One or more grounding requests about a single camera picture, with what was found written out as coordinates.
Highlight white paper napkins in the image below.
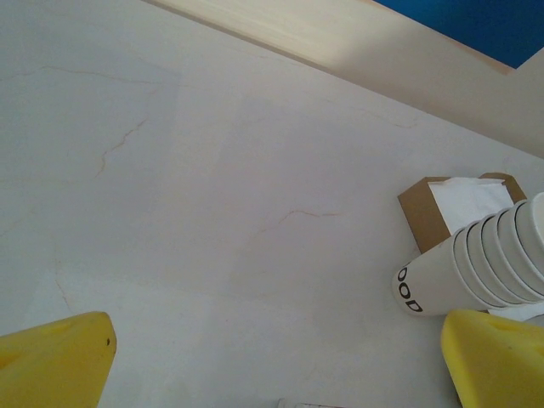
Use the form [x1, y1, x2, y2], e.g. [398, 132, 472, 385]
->
[427, 176, 518, 237]

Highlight stack of white paper cups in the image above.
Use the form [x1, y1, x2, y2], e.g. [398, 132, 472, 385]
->
[390, 190, 544, 318]

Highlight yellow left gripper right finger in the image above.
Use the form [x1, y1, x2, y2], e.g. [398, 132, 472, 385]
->
[440, 309, 544, 408]

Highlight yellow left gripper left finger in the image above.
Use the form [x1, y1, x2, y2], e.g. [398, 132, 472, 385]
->
[0, 311, 116, 408]

